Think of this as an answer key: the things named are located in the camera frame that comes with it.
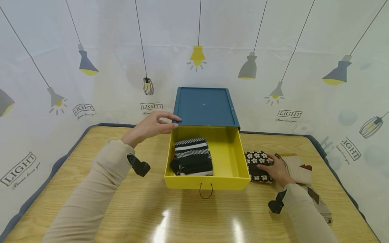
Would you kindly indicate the person's right forearm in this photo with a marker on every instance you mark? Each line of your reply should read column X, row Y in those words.
column 307, row 216

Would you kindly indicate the person's right hand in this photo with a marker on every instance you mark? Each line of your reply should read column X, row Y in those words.
column 278, row 172

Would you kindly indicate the person's right thumb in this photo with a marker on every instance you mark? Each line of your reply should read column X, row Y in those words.
column 263, row 167

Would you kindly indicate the black wrist band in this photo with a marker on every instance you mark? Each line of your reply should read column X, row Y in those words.
column 139, row 166
column 277, row 202

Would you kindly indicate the blue drawer case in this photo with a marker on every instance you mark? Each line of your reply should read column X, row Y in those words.
column 205, row 106

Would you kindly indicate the person's left index finger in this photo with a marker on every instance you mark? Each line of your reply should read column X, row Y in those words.
column 170, row 116

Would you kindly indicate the beige ribbed sock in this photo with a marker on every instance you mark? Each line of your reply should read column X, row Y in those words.
column 299, row 168

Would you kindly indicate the black white striped sock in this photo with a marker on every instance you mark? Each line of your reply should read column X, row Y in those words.
column 191, row 147

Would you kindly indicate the person's left thumb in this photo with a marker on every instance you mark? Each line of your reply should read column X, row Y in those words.
column 170, row 127

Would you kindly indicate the black sock with white stripe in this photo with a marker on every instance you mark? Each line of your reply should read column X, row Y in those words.
column 191, row 166

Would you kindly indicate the person's left hand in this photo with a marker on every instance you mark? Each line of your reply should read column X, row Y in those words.
column 149, row 128

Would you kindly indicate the person's right index finger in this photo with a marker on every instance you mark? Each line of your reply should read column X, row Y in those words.
column 272, row 157

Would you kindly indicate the beige and brown sock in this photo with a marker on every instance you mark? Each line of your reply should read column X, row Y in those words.
column 322, row 206

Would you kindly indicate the dark floral sock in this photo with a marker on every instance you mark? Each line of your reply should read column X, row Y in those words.
column 254, row 158

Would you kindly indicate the yellow drawer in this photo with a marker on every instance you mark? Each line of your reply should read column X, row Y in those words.
column 228, row 158

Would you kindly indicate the person's left forearm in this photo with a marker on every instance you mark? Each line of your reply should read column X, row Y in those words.
column 91, row 195

